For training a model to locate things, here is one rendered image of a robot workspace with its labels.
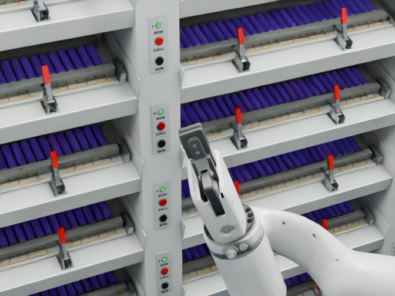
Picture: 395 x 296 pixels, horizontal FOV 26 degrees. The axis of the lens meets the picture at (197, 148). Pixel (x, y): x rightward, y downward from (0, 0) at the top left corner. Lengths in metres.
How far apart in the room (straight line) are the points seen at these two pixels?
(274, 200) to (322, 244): 0.80
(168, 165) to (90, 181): 0.17
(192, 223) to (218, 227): 0.87
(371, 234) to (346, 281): 1.09
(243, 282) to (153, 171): 0.66
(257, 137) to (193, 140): 0.88
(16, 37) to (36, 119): 0.18
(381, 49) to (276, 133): 0.31
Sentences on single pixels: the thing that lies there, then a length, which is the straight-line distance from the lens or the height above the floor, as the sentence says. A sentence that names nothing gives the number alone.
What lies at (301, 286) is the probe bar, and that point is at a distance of 2.41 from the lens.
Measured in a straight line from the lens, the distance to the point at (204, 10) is 1.76.
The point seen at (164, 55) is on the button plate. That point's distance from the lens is 1.74.
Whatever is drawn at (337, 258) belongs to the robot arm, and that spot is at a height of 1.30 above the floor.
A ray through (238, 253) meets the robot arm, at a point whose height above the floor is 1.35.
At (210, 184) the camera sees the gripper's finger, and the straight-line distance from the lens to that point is 1.12.
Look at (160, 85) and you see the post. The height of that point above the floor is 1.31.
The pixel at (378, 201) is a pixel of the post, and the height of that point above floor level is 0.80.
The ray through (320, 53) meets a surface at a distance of 1.97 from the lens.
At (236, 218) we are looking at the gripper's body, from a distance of 1.16.
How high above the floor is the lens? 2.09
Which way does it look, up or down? 30 degrees down
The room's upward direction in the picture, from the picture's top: straight up
